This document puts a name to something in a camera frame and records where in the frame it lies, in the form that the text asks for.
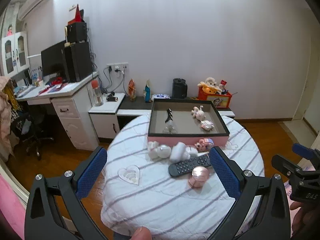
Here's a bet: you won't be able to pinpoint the rose gold round tin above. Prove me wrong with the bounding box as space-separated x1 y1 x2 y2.
188 166 209 189

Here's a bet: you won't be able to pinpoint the pink pastel brick figure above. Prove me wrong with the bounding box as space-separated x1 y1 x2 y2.
195 138 214 152

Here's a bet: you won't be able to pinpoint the white pink brick figure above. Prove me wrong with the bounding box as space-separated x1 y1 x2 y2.
200 120 215 131

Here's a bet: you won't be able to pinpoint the clear heart acrylic piece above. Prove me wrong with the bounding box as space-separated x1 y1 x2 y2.
118 165 140 185

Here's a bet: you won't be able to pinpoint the black tv remote control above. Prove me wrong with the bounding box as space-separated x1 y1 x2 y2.
168 154 211 178

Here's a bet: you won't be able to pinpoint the pink pig figurine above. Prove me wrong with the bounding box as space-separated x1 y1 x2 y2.
191 105 206 121

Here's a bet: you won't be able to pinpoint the black hair clip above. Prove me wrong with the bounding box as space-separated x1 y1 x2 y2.
165 108 173 123

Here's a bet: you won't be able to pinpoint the white rabbit figurine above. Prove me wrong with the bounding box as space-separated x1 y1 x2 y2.
148 141 172 159

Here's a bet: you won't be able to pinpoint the white earbuds case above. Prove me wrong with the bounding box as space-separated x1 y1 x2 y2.
185 146 199 157

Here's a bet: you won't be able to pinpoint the person right hand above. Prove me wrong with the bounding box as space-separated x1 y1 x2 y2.
290 202 319 235

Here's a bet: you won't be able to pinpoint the person left hand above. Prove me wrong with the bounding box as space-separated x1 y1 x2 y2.
130 226 152 240

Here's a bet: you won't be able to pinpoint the pink bed sheet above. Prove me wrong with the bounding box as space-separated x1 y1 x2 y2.
1 176 25 239

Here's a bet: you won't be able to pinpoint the red toy crate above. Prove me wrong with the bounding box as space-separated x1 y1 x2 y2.
197 87 232 109

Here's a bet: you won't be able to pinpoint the black office chair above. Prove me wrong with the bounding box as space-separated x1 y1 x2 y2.
10 102 55 160

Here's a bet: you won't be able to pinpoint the white striped quilted tablecloth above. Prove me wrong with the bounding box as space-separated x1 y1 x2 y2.
100 113 265 240

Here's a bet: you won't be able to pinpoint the pink black storage box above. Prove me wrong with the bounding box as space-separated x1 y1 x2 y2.
148 99 230 147

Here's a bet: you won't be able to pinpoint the yellow white plush toys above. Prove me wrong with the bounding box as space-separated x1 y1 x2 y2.
197 77 222 94

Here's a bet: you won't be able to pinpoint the white low side cabinet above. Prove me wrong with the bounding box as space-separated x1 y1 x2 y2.
88 93 125 139

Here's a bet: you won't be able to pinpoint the white desk with drawers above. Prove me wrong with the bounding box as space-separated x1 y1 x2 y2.
17 72 99 150

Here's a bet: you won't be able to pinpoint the black cylindrical appliance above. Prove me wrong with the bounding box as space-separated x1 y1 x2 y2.
171 78 188 99

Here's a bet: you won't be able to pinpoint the water bottle orange cap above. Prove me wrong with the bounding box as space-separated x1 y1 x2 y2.
91 80 104 106

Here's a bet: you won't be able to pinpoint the black white tv stand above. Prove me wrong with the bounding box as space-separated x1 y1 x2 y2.
117 98 237 135

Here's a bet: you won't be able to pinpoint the wet wipes pack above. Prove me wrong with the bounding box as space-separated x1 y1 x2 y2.
151 94 170 101

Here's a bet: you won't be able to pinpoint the orange snack bag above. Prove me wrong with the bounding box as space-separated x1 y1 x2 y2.
128 79 136 101

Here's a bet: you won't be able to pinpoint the blue white snack bag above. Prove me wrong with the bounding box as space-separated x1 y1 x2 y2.
144 79 152 102

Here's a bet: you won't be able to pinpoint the black computer monitor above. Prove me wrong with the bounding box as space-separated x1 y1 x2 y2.
41 40 65 78

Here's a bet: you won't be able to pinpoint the black computer tower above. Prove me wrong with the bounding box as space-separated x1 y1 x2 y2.
62 42 93 83

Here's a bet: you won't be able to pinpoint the black speaker box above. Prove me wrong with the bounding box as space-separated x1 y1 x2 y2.
65 22 87 43

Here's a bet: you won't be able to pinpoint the white air conditioner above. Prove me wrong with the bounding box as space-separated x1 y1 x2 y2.
17 0 49 21

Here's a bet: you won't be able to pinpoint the wall power outlet strip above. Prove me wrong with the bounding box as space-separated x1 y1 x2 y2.
106 62 129 72

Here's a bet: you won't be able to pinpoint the white wall cupboard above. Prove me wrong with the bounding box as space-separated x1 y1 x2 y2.
1 31 30 77

